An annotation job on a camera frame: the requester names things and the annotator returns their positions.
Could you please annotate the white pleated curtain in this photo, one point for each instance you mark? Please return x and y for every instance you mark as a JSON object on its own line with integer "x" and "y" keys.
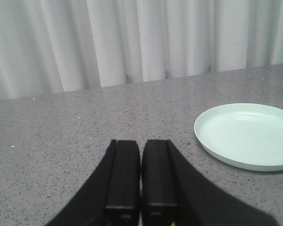
{"x": 52, "y": 46}

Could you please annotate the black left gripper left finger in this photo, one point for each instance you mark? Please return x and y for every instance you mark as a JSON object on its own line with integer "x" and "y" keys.
{"x": 111, "y": 194}

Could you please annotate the light green round plate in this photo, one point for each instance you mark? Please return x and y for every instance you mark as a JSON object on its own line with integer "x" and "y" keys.
{"x": 244, "y": 135}

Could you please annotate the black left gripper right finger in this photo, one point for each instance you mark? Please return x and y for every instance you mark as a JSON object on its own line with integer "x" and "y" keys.
{"x": 174, "y": 193}

